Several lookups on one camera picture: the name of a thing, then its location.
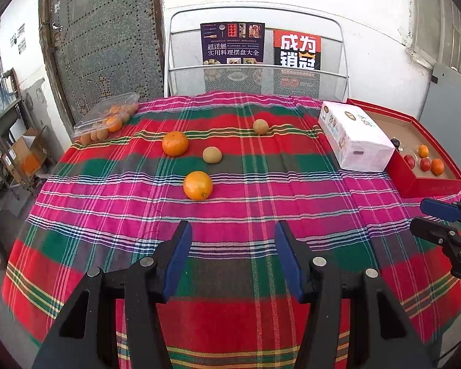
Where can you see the open cardboard box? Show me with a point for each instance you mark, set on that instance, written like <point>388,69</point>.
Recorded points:
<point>27,153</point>

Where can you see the plastic bag of fruit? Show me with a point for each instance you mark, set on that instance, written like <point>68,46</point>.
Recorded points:
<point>96,113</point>

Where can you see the white tissue pack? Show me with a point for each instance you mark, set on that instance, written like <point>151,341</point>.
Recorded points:
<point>361,142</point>

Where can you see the printed wall notice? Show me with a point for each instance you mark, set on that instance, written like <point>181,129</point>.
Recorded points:
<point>18,38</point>

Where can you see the red cardboard box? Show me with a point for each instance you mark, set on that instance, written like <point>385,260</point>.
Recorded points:
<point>426,188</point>

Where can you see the window with white frame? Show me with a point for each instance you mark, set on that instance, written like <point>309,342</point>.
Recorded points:
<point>455,23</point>

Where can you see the round tan fruit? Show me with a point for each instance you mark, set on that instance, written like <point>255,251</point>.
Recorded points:
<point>260,126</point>
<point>212,155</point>

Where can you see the small orange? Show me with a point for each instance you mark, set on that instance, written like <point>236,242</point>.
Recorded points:
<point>423,150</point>
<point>114,123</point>

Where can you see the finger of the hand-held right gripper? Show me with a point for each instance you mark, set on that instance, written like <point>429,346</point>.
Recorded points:
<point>440,207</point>
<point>432,230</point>

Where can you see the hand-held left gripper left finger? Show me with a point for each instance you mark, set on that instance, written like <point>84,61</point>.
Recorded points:
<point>178,261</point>

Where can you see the pile of small brown fruits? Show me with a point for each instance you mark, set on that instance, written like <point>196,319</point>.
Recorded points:
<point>96,135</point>

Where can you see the red and black book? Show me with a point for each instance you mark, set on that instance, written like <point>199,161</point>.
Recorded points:
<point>295,46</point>

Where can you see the white metal mesh chair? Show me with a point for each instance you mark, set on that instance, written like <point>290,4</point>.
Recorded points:
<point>330,50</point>

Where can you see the large orange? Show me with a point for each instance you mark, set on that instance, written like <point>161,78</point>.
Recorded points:
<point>198,185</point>

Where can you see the riveted metal door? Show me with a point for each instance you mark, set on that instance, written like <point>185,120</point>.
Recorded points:
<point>100,38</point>

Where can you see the grey metal cabinet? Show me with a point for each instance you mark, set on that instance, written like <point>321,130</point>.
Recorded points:
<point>453,115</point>

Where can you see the metal storage rack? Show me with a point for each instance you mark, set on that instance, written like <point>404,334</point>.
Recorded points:
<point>0,138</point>

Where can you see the purple cookbook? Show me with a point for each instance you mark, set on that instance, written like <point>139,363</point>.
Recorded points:
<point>230,42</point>

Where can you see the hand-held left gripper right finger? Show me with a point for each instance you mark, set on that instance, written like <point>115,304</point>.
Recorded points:
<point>290,261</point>

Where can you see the red tomato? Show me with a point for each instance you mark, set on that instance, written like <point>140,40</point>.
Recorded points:
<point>409,161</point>
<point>425,164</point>

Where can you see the plaid tablecloth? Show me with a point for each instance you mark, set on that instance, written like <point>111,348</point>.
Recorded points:
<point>230,207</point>

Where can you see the dark purple plum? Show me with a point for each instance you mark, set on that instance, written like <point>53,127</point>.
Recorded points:
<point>395,143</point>

